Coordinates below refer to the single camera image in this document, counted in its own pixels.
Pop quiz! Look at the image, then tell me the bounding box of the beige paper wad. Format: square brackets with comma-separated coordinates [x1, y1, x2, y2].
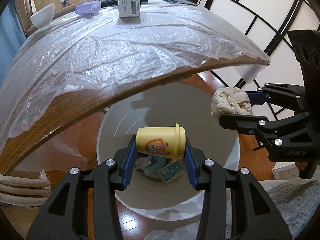
[211, 87, 253, 119]

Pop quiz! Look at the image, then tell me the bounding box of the dental floss plastic box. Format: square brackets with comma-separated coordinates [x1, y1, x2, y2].
[157, 161, 184, 183]

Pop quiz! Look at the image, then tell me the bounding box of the yellow cartoon paper cup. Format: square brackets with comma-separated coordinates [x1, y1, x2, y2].
[136, 124, 186, 161]

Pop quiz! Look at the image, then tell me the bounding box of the white round trash bin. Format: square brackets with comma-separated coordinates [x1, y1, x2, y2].
[97, 82, 240, 221]

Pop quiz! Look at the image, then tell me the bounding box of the grey rug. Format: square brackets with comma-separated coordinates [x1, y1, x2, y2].
[225, 180, 319, 239]

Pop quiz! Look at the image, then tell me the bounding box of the shoji screen divider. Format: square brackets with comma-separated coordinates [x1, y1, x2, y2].
[197, 0, 319, 91]

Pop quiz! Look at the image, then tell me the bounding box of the black smartphone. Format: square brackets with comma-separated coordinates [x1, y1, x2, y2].
[163, 0, 197, 6]

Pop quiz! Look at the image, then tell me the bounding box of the white blue carton box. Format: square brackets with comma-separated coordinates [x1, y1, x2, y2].
[118, 0, 141, 18]

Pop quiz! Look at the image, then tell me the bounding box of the blue curtain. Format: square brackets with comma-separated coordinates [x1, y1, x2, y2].
[0, 0, 26, 85]

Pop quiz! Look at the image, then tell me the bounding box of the white footed bowl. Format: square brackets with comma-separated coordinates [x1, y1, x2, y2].
[30, 3, 55, 28]

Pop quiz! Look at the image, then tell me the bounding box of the black rectangular case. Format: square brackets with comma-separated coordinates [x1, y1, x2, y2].
[100, 0, 149, 7]

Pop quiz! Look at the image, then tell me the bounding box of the purple plastic hair roller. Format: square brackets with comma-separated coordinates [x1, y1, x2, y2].
[75, 1, 101, 15]

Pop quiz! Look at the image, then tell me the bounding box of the photo card on wall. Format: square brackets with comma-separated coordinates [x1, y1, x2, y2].
[61, 0, 70, 8]

